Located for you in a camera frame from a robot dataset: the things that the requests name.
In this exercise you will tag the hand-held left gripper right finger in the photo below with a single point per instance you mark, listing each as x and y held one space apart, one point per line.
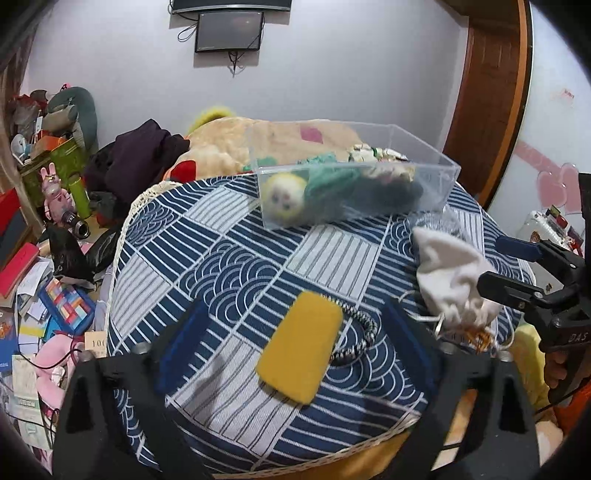
408 339

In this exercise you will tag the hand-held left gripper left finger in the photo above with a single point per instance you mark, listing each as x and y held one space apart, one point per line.
182 344

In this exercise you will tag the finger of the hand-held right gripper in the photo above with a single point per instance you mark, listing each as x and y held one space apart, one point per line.
517 247
505 287

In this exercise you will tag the yellow felt pouch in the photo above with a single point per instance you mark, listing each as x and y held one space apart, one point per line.
300 347

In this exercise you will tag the clear plastic box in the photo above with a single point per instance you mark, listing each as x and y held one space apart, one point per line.
355 180

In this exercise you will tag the person's right hand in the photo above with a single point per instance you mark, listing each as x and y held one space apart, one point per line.
556 369

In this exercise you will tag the yellow plush cushion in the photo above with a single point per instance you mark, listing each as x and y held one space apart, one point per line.
531 369

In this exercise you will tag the blue white patterned cloth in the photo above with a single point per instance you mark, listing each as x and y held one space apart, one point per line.
258 258

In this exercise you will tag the colourful blocks puzzle box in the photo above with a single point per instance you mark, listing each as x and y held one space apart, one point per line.
67 307

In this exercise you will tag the dark grey sock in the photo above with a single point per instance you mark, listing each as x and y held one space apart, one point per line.
392 194

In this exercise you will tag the black plastic bag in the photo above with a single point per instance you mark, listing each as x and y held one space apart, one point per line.
69 258

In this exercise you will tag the yellow round plush face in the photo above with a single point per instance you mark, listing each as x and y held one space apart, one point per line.
282 197

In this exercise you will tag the green cylinder bottle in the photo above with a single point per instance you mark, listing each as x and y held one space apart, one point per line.
80 197

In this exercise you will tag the green knitted cloth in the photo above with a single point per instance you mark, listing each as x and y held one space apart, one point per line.
330 177

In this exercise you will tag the red book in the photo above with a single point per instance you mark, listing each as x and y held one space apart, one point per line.
17 267

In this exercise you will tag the dark purple clothing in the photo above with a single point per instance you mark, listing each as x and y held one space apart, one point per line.
138 159

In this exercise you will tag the pink rabbit toy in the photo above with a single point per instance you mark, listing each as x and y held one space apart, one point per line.
54 191

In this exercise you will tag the large tan plush toy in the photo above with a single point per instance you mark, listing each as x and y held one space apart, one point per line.
221 147

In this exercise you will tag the green cardboard box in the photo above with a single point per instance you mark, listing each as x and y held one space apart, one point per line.
51 166

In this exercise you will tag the grey green plush toy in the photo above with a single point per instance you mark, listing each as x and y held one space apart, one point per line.
76 113

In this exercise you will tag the pink heart wall sticker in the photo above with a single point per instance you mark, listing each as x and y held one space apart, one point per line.
551 180

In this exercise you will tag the wooden door frame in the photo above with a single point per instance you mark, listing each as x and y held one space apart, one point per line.
496 92

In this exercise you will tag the black camera lens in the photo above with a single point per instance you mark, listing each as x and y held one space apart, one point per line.
76 224

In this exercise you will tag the small wall monitor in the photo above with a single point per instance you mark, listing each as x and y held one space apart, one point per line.
229 31

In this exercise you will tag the black wall television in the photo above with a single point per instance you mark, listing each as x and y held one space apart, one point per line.
231 4

